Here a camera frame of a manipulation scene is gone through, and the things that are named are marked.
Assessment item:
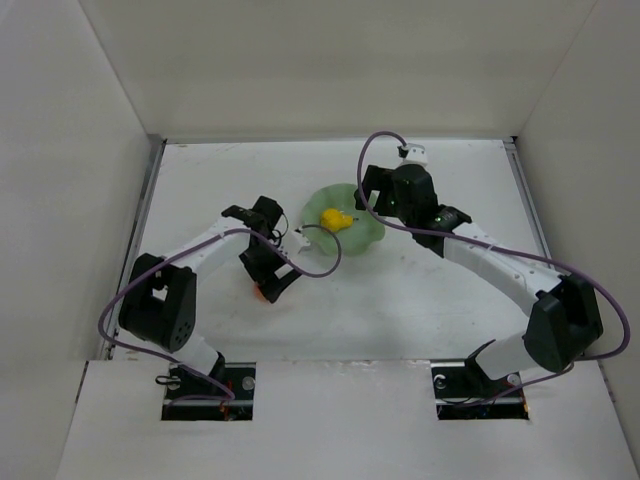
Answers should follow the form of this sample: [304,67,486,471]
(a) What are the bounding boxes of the red orange fake peach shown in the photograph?
[253,284,268,303]

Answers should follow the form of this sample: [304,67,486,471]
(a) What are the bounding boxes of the yellow fake pear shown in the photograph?
[320,208,359,233]

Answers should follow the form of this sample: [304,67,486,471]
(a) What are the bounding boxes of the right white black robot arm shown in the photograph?
[354,163,603,390]

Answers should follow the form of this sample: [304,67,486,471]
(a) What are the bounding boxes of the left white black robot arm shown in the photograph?
[118,196,305,383]

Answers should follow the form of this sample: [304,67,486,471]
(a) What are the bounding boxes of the green scalloped fruit bowl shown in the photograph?
[300,183,385,256]

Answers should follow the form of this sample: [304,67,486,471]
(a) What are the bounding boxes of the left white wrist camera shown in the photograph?
[279,229,311,261]

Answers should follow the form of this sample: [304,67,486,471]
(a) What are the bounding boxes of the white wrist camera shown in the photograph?
[279,229,311,261]
[398,143,428,167]

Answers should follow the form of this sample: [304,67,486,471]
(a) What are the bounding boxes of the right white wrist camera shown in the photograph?
[398,143,428,167]

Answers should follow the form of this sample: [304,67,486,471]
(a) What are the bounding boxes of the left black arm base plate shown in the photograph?
[155,363,257,422]

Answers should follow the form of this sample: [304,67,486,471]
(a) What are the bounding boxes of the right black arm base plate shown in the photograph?
[431,362,529,421]

